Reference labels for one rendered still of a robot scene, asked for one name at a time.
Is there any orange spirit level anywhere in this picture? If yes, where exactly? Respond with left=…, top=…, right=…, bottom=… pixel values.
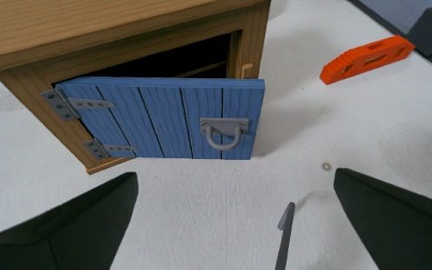
left=319, top=35, right=414, bottom=85

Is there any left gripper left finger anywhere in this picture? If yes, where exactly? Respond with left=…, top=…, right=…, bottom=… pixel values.
left=0, top=171, right=139, bottom=270

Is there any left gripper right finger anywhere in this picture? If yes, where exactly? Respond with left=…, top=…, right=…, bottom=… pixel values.
left=333, top=168, right=432, bottom=270

